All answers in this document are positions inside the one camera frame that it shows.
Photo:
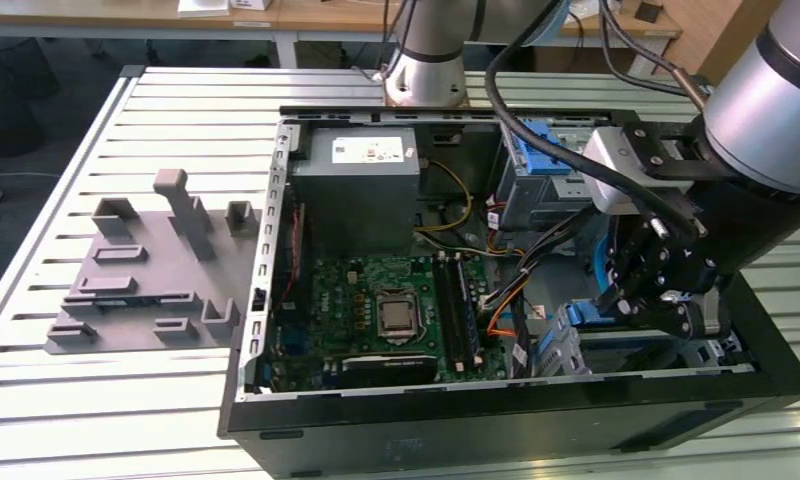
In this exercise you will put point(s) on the green motherboard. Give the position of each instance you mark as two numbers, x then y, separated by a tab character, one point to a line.
336	272

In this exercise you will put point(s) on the white box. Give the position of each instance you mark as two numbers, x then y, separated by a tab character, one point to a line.
202	7
249	4

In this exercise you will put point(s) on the metal optical drive cage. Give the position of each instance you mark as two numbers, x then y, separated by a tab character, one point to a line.
540	200

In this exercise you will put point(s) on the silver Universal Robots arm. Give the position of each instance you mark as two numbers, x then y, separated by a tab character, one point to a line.
773	100

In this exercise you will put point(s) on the small black block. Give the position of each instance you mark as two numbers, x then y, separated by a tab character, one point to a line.
649	12

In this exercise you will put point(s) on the blue plastic drive latch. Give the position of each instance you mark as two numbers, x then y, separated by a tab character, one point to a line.
536	167

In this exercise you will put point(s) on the grey parts rack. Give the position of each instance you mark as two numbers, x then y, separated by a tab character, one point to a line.
159	280

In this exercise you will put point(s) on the grey power supply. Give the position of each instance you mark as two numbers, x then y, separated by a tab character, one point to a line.
353	210

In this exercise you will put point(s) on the black graphics card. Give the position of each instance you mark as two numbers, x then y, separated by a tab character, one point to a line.
386	367

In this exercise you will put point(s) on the hard disk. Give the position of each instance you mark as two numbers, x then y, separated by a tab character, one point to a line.
582	315

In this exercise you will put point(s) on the wooden cabinet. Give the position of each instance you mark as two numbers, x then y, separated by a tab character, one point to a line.
720	35

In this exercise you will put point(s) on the CPU socket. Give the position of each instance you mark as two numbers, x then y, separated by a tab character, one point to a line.
400	341

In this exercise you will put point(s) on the dark bin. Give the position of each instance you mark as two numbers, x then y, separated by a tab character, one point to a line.
13	100

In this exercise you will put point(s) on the black RAM stick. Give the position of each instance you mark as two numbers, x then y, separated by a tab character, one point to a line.
468	310

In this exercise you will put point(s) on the wooden desk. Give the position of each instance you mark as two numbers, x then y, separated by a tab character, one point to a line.
139	21

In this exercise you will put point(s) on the metal disk bay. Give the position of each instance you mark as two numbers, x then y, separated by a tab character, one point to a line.
560	350

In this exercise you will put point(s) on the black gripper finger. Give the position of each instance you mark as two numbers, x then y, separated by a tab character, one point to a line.
640	280
686	320

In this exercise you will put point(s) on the silver CPU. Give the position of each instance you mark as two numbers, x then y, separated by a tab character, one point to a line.
396	317

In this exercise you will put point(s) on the black RAM slot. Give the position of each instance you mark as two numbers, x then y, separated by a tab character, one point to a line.
446	310

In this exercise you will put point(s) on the black PC case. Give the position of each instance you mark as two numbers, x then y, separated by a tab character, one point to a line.
506	415

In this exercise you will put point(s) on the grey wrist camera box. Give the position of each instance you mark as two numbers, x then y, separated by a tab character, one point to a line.
613	170

